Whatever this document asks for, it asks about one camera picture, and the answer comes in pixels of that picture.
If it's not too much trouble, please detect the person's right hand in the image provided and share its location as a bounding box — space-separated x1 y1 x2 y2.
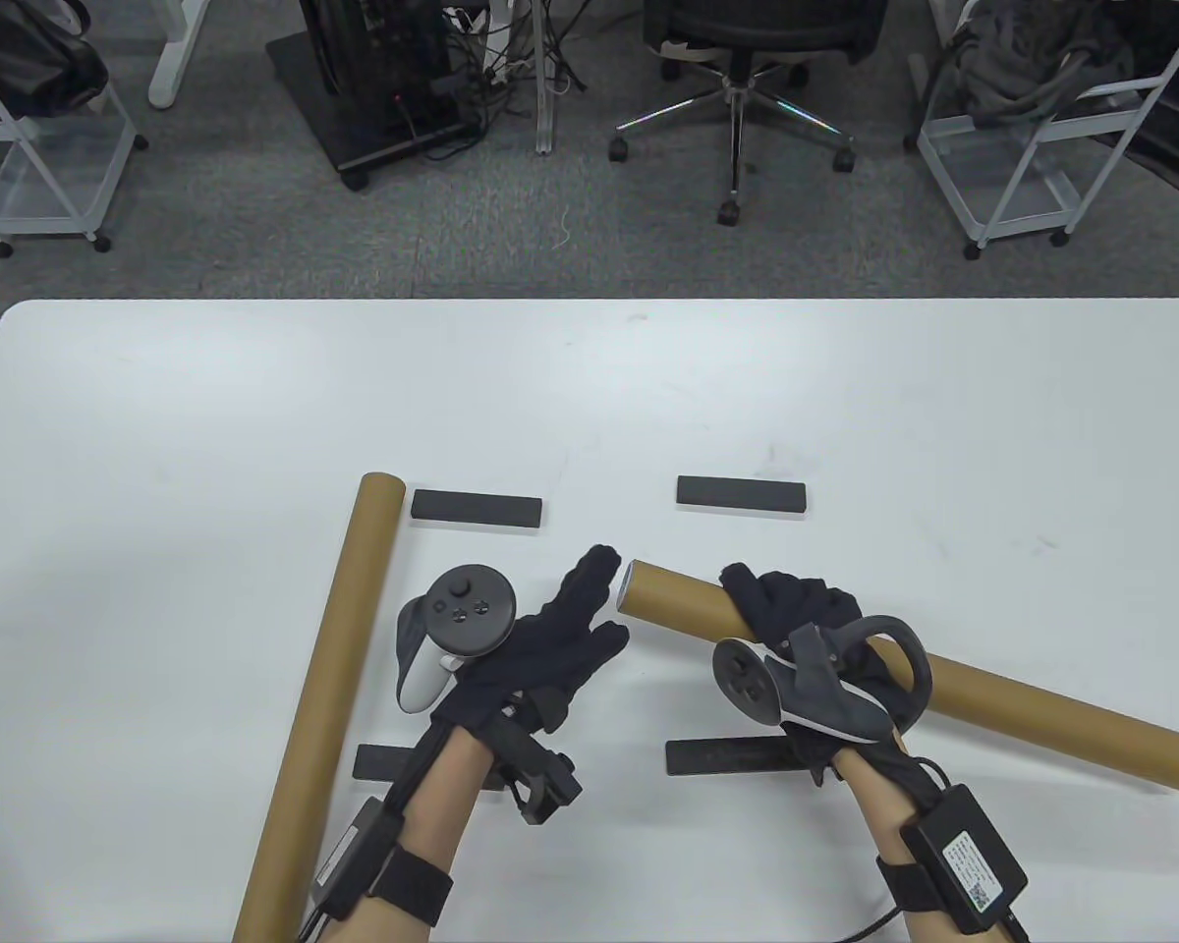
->
717 562 915 787

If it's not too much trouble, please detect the tangle of black cables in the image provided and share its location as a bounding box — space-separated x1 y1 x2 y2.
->
442 0 590 99

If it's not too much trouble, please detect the black computer tower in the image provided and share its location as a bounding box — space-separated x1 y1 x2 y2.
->
298 0 453 99

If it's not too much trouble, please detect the person's left hand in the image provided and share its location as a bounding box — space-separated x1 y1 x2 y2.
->
432 545 632 749

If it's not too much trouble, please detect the black office chair chrome base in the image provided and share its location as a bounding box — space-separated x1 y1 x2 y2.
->
609 0 890 225

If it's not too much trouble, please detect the grey crumpled cloth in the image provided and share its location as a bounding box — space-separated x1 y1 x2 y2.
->
943 0 1141 124

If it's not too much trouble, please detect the white cable channel post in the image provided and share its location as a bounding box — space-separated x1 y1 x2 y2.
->
533 0 558 156

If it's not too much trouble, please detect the person's right forearm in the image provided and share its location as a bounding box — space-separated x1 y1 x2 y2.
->
833 745 1023 943

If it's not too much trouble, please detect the brown cardboard mailing tube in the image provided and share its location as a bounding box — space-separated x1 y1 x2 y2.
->
617 560 1179 792
234 473 407 943

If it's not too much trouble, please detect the black wrist sensor box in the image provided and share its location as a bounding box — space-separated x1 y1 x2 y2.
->
901 786 1030 934
312 798 406 921

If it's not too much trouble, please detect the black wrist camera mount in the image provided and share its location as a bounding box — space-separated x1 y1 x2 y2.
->
496 702 587 826

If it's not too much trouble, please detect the black wrist strap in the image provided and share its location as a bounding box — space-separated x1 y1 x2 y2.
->
876 853 944 921
368 847 456 927

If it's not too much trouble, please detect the white wheeled cart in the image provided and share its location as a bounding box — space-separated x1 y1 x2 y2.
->
0 39 150 258
906 0 1179 261

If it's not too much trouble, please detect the white desk leg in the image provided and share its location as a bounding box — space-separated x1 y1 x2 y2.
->
147 0 215 111

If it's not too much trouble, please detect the black bar weight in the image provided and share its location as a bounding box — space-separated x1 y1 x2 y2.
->
411 488 543 533
676 475 809 515
354 745 508 793
666 739 816 777

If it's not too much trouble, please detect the black shoulder bag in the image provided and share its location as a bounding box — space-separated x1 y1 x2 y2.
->
0 0 109 121

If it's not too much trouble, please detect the grey white hand controller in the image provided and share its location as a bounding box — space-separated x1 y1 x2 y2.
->
395 563 519 715
712 616 932 745

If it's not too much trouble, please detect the person's left forearm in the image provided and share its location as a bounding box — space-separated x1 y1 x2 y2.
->
334 727 497 943

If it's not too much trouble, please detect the black wheeled platform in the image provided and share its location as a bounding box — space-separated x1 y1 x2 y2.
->
265 34 487 193

